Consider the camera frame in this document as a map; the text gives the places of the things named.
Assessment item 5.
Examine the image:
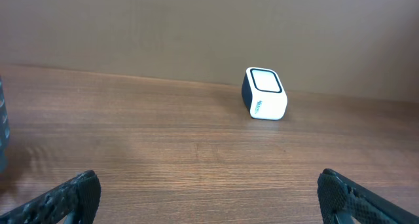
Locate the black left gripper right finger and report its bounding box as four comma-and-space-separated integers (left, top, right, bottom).
317, 168, 418, 224

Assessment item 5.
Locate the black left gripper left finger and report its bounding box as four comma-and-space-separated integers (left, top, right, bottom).
1, 170, 101, 224

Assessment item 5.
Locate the grey plastic shopping basket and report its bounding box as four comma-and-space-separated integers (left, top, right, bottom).
0, 81, 10, 172

